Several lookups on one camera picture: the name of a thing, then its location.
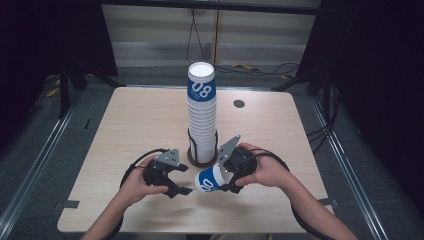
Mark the metal floor rail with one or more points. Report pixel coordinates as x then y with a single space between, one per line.
36 166
350 173

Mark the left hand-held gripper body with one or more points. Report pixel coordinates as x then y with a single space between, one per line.
168 160

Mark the stack of paper cups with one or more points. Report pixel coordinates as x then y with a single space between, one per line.
202 126

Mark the dark curtain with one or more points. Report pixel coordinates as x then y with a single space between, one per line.
376 83
40 50

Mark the round dark table grommet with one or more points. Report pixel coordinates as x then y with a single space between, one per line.
239 103

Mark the person's left hand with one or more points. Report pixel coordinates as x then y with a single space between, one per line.
133 190

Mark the yellow floor tape piece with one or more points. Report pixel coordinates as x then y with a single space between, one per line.
285 77
52 92
246 67

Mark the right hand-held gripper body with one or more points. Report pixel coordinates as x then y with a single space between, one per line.
230 150

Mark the black metal stand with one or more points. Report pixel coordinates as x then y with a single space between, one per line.
63 93

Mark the person's right hand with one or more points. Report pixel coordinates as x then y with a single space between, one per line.
270 170

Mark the blue white paper cup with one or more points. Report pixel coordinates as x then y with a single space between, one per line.
206 181

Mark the grey tape strip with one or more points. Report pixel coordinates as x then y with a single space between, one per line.
324 201
71 204

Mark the black overhead beam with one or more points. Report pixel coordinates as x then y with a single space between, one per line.
206 6

